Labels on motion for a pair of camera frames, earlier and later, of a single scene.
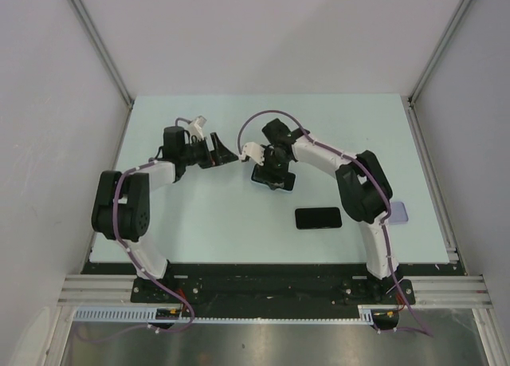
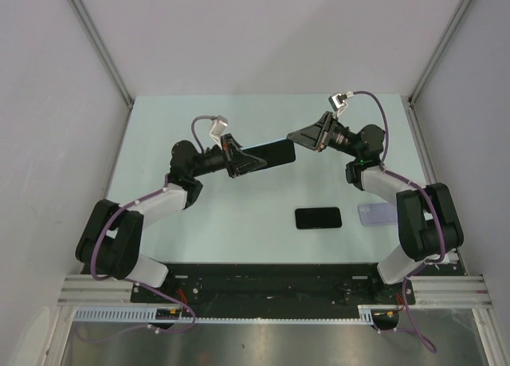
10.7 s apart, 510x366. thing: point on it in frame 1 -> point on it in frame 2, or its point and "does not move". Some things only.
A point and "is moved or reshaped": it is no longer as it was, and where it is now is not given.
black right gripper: [268, 152] -> [317, 135]
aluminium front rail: [426, 291] does not move
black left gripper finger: [221, 155] -> [241, 163]
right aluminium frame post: [465, 1] does not move
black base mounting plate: [186, 289] does not move
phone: [318, 218] does not move
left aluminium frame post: [99, 40] does not move
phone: [265, 176] is moved or reshaped
